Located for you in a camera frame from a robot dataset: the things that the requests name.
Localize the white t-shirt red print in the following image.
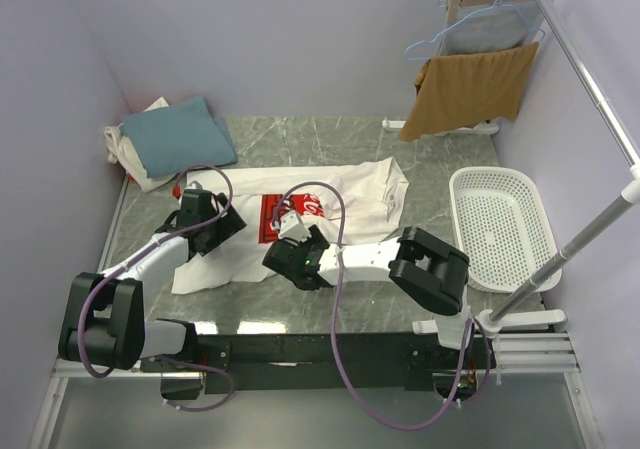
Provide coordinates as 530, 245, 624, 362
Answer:
172, 156, 411, 296

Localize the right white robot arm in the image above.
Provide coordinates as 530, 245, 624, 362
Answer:
262, 211, 474, 368

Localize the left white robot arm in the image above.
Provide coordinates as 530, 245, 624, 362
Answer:
58, 185, 246, 378

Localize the folded teal t-shirt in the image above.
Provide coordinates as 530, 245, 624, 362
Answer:
121, 97, 237, 179

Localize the folded cream t-shirt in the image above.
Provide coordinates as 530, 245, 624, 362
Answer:
104, 124, 173, 192

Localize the white perforated plastic basket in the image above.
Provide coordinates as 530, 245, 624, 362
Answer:
449, 166, 557, 294

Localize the brown t-shirt on rack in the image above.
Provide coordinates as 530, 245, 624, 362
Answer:
399, 42, 539, 142

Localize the grey garment on rack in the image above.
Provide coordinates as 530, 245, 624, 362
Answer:
439, 7, 529, 56

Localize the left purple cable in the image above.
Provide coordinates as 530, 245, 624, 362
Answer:
77, 164, 236, 413

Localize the silver clothes rail stand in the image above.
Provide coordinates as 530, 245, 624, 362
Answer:
412, 0, 640, 335

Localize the light blue wire hanger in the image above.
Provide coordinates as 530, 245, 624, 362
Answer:
404, 0, 546, 64

